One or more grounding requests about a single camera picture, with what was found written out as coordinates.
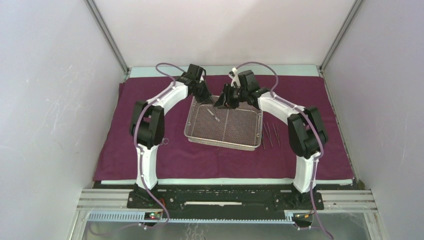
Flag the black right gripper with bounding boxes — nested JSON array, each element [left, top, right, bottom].
[[214, 82, 249, 110]]

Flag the large steel dressing forceps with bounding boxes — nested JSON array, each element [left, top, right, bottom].
[[206, 108, 220, 122]]

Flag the metal mesh instrument tray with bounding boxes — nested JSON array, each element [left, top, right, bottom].
[[184, 99, 263, 151]]

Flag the magenta surgical wrap cloth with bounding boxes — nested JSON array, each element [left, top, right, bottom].
[[93, 75, 354, 181]]

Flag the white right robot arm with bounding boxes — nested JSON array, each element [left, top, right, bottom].
[[214, 67, 328, 209]]

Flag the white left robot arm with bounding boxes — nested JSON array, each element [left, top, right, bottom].
[[130, 64, 213, 208]]

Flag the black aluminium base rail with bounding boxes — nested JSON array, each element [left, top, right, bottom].
[[71, 188, 380, 233]]

